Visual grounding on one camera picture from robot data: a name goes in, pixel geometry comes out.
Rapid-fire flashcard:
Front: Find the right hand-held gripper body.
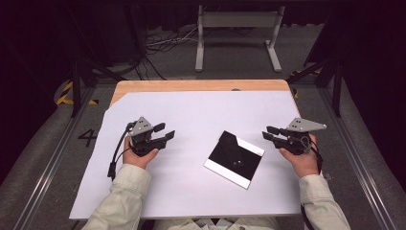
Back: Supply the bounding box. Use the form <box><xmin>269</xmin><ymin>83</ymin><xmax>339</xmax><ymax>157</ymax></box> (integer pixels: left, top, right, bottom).
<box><xmin>273</xmin><ymin>117</ymin><xmax>327</xmax><ymax>156</ymax></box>

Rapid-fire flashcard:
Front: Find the yellow black hazard tape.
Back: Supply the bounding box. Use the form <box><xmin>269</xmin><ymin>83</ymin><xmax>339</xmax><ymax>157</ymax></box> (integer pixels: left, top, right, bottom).
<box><xmin>56</xmin><ymin>80</ymin><xmax>100</xmax><ymax>106</ymax></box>
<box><xmin>288</xmin><ymin>67</ymin><xmax>322</xmax><ymax>100</ymax></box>

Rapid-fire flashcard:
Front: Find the white paper sheet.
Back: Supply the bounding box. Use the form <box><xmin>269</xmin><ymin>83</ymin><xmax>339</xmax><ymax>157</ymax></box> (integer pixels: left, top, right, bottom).
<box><xmin>69</xmin><ymin>90</ymin><xmax>307</xmax><ymax>221</ymax></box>

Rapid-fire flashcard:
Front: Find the wooden table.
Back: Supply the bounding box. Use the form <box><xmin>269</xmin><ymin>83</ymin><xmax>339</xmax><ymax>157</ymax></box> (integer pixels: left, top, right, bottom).
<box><xmin>109</xmin><ymin>79</ymin><xmax>302</xmax><ymax>116</ymax></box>

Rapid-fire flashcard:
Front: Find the dark box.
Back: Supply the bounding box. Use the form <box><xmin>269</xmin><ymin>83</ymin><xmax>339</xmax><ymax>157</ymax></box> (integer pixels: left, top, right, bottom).
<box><xmin>101</xmin><ymin>4</ymin><xmax>144</xmax><ymax>67</ymax></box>

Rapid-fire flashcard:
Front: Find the black metal stand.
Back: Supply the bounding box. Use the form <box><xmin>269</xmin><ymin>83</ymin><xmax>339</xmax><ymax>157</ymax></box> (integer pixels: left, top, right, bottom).
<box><xmin>286</xmin><ymin>57</ymin><xmax>345</xmax><ymax>118</ymax></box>
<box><xmin>68</xmin><ymin>57</ymin><xmax>126</xmax><ymax>118</ymax></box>

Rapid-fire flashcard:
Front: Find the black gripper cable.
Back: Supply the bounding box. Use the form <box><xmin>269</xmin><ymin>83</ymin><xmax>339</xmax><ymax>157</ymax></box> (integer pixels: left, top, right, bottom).
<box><xmin>300</xmin><ymin>136</ymin><xmax>325</xmax><ymax>230</ymax></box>
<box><xmin>106</xmin><ymin>121</ymin><xmax>137</xmax><ymax>182</ymax></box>

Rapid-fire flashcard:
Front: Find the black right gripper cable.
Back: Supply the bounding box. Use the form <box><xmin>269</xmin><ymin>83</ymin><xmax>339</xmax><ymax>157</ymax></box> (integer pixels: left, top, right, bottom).
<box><xmin>300</xmin><ymin>136</ymin><xmax>325</xmax><ymax>230</ymax></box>

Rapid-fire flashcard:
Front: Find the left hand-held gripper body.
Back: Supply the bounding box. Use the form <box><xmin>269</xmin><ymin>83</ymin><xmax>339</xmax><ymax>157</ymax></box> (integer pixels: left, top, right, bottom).
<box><xmin>126</xmin><ymin>116</ymin><xmax>169</xmax><ymax>157</ymax></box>

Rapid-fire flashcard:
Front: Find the person's torso in pale jacket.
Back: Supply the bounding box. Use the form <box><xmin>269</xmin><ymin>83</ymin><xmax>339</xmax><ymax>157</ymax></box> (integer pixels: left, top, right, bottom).
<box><xmin>152</xmin><ymin>217</ymin><xmax>282</xmax><ymax>230</ymax></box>

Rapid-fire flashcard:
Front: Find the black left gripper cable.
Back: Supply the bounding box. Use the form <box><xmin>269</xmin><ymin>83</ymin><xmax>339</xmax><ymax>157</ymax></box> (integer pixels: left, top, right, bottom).
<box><xmin>106</xmin><ymin>121</ymin><xmax>137</xmax><ymax>182</ymax></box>

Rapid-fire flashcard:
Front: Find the person's right hand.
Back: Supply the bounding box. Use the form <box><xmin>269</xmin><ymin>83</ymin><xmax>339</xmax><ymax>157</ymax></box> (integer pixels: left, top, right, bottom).
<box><xmin>279</xmin><ymin>133</ymin><xmax>321</xmax><ymax>179</ymax></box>

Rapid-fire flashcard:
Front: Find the white metal stand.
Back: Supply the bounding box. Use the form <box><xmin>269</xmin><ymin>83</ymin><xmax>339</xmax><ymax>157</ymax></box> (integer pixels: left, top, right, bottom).
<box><xmin>194</xmin><ymin>4</ymin><xmax>286</xmax><ymax>73</ymax></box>

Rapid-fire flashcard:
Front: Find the person's left hand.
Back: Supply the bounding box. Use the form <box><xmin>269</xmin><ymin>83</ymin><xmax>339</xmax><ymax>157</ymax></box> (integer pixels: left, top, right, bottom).
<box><xmin>123</xmin><ymin>135</ymin><xmax>160</xmax><ymax>170</ymax></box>

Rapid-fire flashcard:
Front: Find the aluminium floor rail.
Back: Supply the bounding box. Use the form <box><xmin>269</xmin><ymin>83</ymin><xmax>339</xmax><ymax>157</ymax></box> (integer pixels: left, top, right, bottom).
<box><xmin>12</xmin><ymin>85</ymin><xmax>97</xmax><ymax>230</ymax></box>
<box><xmin>318</xmin><ymin>85</ymin><xmax>398</xmax><ymax>230</ymax></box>

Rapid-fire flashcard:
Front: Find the bundle of floor cables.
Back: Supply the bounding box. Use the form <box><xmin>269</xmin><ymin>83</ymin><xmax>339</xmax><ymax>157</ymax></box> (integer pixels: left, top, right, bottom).
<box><xmin>121</xmin><ymin>24</ymin><xmax>200</xmax><ymax>81</ymax></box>

